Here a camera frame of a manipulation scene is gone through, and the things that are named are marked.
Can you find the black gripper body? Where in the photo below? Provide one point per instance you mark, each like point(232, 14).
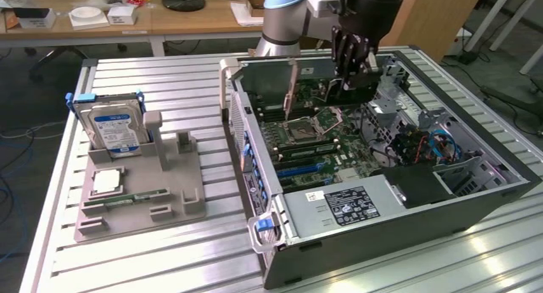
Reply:
point(374, 16)

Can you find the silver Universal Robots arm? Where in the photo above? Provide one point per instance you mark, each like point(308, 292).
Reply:
point(282, 19)

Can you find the wooden cabinet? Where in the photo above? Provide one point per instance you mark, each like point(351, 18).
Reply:
point(432, 16)

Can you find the metal drive cage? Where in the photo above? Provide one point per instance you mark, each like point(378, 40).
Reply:
point(386, 108)

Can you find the metal socket cover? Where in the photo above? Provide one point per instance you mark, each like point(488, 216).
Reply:
point(330, 118)

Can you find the black power adapter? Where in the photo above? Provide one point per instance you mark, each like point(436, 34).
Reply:
point(467, 58)

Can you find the CPU socket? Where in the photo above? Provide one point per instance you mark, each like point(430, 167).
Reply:
point(302, 130)

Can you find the green motherboard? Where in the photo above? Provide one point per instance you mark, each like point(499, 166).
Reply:
point(352, 147)

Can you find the white paper stack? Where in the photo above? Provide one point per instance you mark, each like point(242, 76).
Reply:
point(243, 16)

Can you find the black installed RAM stick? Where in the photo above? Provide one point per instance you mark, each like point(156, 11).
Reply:
point(307, 150)

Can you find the black chair base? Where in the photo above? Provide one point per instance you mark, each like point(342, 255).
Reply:
point(512, 99)

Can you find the black round lamp base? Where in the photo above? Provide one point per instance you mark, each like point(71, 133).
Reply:
point(182, 4)

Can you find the metal disk bay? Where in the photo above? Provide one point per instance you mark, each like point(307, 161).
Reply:
point(466, 178)

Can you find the grey power supply unit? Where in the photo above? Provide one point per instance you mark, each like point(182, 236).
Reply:
point(306, 216)

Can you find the open black PC case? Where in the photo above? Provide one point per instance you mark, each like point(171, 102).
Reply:
point(382, 229)

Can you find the red packet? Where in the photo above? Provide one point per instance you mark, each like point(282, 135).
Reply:
point(138, 1)

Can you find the small white cardboard box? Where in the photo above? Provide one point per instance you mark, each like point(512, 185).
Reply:
point(123, 16)

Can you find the hard disk in blue caddy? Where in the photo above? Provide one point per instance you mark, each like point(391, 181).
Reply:
point(112, 127)

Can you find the white round dish on box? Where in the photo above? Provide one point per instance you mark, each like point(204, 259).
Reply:
point(87, 16)

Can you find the wooden desk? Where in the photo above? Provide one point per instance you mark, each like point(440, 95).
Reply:
point(63, 34)

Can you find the green RAM stick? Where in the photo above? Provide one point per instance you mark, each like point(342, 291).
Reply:
point(127, 199)

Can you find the silver CPU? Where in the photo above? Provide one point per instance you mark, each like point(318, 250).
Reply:
point(107, 181)

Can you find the grey parts rack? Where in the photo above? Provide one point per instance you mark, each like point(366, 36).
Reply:
point(135, 220)

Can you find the white box with black top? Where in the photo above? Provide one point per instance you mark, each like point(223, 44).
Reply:
point(38, 21)

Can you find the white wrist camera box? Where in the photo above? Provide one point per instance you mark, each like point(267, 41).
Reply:
point(320, 2)

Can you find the white table frame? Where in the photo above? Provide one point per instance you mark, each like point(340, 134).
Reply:
point(486, 19)

